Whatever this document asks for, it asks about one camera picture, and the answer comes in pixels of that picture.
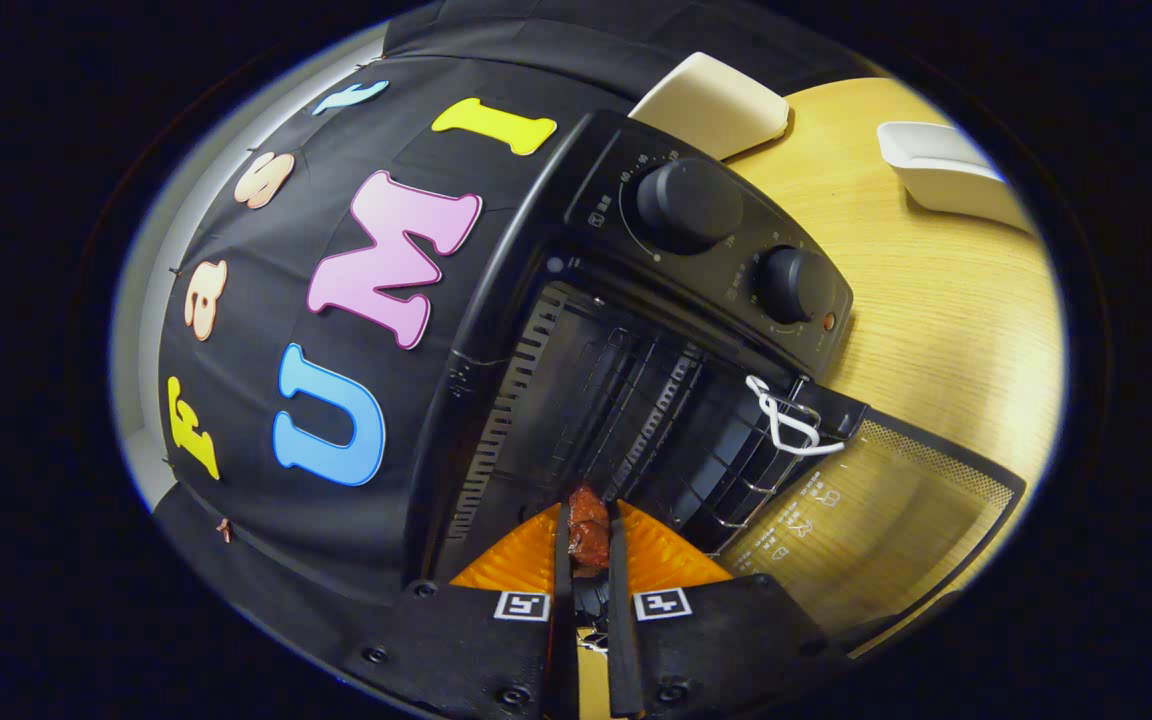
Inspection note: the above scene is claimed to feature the reddish brown meat piece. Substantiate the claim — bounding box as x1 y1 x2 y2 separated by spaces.
566 483 612 579

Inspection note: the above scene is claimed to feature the black toaster oven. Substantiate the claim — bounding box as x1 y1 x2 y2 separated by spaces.
401 110 1027 661

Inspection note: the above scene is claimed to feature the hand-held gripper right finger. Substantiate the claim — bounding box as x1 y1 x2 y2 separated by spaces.
608 500 837 719

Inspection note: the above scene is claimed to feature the white cord loop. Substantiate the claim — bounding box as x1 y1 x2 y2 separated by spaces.
744 375 847 458

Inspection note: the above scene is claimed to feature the white toaster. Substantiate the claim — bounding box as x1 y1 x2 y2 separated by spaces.
628 52 792 161

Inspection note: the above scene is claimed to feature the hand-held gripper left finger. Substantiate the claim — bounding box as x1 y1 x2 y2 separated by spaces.
341 500 577 720

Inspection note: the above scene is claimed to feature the black backdrop cloth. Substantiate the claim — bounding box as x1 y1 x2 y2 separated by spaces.
151 0 887 681

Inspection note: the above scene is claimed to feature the white rectangular plate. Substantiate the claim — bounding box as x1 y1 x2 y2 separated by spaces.
876 120 1037 236

